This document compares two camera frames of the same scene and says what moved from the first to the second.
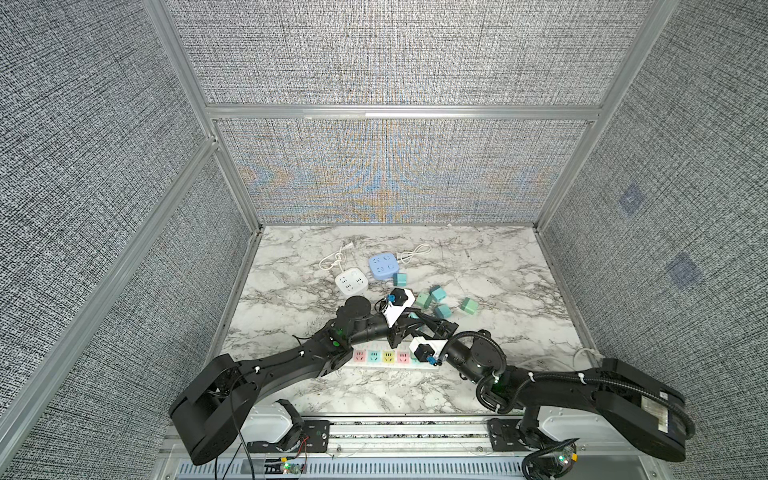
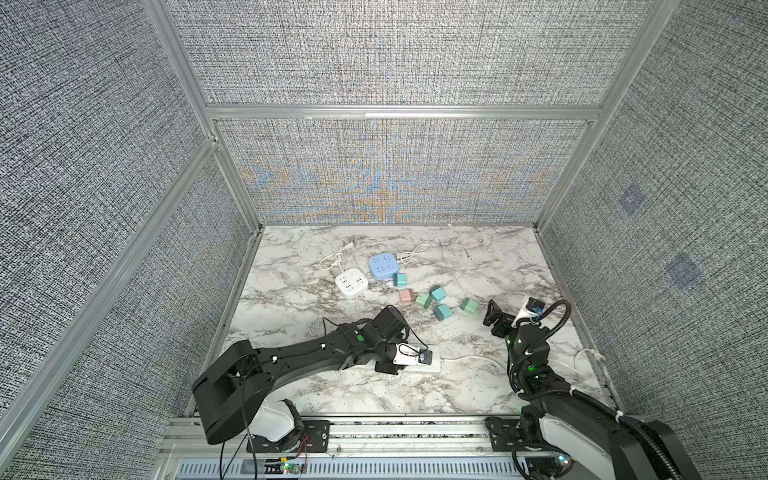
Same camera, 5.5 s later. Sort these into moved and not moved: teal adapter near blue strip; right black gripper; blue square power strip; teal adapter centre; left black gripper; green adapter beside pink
Moved: left black gripper; right black gripper
Not moved: green adapter beside pink; teal adapter centre; teal adapter near blue strip; blue square power strip
